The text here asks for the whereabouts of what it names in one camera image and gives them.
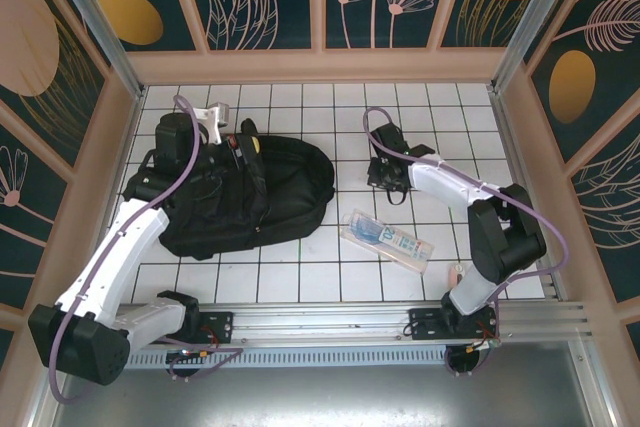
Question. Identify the clear face mask pack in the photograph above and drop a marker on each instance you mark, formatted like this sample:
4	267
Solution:
387	239

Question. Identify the black backpack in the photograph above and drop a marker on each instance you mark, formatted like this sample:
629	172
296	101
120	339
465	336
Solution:
285	197

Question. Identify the aluminium mounting rail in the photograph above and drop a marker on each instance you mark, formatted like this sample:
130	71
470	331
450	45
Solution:
320	324

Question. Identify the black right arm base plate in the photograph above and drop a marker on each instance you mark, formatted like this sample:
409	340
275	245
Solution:
425	324

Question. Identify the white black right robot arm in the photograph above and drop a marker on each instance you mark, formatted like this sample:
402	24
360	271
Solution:
505	242

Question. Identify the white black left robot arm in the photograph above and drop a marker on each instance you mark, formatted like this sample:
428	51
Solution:
125	247

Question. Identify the aluminium side rail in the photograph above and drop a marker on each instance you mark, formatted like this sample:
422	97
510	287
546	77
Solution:
112	147
525	147

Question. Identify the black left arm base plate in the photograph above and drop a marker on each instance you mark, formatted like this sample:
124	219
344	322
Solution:
220	326

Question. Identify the aluminium frame post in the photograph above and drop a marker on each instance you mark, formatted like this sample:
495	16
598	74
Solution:
535	17
95	22

